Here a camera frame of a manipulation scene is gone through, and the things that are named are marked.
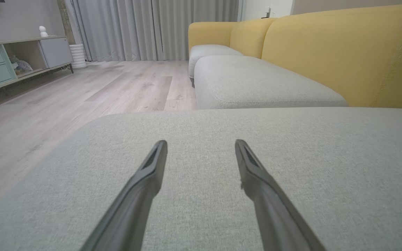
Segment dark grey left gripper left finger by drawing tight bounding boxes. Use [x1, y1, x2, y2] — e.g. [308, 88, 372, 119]
[79, 140, 168, 251]

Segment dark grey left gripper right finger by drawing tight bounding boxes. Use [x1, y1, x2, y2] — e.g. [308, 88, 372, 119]
[235, 139, 329, 251]

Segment large grey sofa ottoman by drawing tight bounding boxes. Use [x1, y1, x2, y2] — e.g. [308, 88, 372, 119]
[0, 107, 402, 251]

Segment grey sofa seat cushion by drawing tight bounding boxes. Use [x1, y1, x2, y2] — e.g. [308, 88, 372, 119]
[188, 44, 244, 88]
[194, 55, 348, 111]

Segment white ribbed cylinder pot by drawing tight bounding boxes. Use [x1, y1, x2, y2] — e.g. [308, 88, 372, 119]
[69, 43, 88, 69]

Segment low wooden media cabinet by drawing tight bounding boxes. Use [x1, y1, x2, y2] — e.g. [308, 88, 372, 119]
[0, 35, 75, 97]

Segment yellow sofa backrest cushion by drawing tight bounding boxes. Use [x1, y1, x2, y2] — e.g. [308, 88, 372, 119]
[188, 22, 238, 53]
[261, 4, 402, 112]
[229, 18, 278, 59]

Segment crumpled plastic bag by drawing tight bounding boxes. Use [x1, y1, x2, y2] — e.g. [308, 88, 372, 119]
[10, 55, 34, 75]

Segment grey pleated curtain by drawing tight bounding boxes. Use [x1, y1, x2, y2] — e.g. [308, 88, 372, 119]
[71, 0, 240, 62]

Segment brown textured trunk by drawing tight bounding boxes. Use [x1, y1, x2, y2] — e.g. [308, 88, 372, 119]
[57, 0, 77, 45]

